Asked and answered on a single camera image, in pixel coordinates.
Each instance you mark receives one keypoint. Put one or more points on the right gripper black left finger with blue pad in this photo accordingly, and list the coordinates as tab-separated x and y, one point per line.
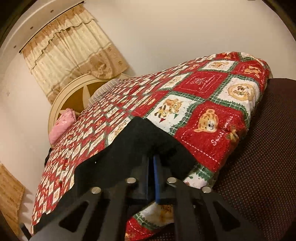
100	213

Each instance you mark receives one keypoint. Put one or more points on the beige curtain left wall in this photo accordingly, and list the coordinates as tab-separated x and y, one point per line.
12	192

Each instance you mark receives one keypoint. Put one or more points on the red patchwork teddy bedspread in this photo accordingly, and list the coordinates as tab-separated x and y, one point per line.
206	104

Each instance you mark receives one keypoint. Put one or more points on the striped pillow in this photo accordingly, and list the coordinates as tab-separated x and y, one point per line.
101	91

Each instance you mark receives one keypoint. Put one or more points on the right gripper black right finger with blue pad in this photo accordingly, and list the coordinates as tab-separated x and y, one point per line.
200	214

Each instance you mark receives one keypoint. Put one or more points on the pink folded blanket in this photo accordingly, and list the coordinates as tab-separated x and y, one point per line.
66	119

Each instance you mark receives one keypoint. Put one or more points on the black pants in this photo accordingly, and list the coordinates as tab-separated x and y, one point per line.
105	169

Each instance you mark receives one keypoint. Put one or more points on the dark item beside bed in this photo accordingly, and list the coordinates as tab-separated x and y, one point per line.
47	157

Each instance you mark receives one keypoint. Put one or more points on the dark brown dotted chair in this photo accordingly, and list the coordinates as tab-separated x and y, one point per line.
258	180

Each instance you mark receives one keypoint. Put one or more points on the cream arched wooden headboard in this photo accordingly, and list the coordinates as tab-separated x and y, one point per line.
74	95

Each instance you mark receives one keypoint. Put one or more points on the beige curtain behind headboard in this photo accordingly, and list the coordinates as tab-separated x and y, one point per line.
73	44

